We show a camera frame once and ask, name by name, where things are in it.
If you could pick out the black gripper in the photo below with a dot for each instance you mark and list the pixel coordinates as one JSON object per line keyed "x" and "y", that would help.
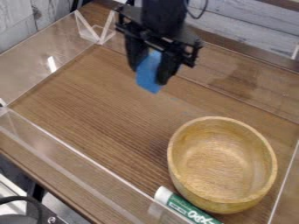
{"x": 155, "y": 25}

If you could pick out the blue rectangular block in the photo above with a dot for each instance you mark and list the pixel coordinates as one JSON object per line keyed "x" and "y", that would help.
{"x": 146, "y": 72}

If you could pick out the brown wooden bowl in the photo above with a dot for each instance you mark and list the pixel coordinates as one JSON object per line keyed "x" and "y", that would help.
{"x": 222, "y": 164}

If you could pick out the green white marker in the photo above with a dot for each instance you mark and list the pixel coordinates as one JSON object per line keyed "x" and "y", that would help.
{"x": 183, "y": 207}

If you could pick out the clear acrylic corner bracket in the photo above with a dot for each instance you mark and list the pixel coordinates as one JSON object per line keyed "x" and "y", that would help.
{"x": 95, "y": 33}

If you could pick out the clear acrylic front wall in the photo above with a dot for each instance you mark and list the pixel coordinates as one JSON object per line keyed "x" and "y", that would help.
{"x": 84, "y": 184}

